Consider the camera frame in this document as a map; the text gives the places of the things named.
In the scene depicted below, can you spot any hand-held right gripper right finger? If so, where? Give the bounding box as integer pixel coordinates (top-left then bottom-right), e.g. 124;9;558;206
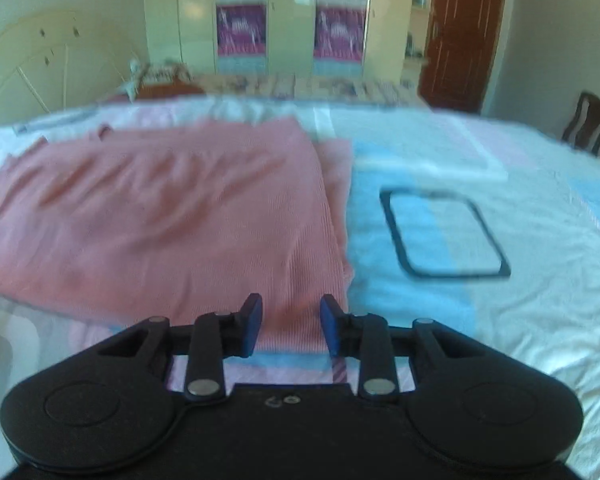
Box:
320;294;451;403

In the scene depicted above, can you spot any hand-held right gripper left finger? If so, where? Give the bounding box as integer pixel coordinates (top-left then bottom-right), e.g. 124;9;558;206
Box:
100;293;264;405

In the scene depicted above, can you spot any pink long-sleeve sweater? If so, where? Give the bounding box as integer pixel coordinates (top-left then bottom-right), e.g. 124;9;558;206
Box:
0;116;355;357

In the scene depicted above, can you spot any pastel patterned bed cover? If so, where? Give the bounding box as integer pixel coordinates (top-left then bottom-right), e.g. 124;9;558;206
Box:
0;95;600;480

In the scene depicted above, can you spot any floral blanket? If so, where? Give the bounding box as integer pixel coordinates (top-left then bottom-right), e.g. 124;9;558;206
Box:
195;72;428;107

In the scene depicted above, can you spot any patterned pillow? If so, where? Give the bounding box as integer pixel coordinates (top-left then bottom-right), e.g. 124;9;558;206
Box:
127;60;206;102

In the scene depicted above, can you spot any cream corner shelf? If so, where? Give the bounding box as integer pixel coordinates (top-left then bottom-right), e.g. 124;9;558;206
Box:
401;0;435;86

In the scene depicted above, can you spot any cream glossy wardrobe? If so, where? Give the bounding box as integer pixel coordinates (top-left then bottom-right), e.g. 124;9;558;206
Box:
142;0;417;82

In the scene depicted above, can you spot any brown wooden door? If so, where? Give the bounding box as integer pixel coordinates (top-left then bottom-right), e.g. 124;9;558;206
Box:
418;0;509;114

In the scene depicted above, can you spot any dark wooden chair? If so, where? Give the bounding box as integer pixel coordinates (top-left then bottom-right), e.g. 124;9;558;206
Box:
561;91;600;156

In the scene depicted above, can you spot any cream arched headboard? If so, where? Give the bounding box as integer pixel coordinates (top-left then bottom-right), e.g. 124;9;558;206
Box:
0;7;137;128

